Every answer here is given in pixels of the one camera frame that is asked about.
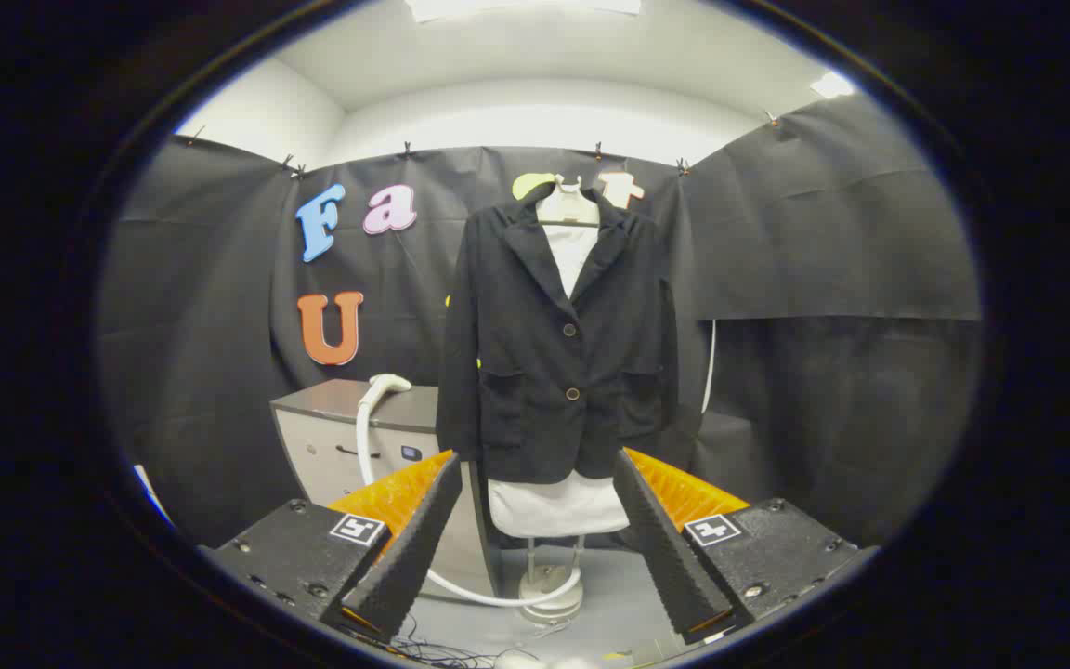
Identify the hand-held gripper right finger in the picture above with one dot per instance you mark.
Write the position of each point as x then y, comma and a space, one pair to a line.
660, 548

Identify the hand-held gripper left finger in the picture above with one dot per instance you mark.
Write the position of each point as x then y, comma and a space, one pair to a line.
410, 548

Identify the white shirt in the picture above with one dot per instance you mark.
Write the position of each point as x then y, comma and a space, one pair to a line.
554, 506

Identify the black blazer jacket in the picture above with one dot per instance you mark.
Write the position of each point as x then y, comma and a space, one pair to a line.
516, 353

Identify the white clothes hanger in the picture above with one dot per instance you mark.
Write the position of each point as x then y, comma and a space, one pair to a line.
565, 206

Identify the grey drawer cabinet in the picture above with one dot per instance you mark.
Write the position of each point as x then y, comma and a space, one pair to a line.
321, 446

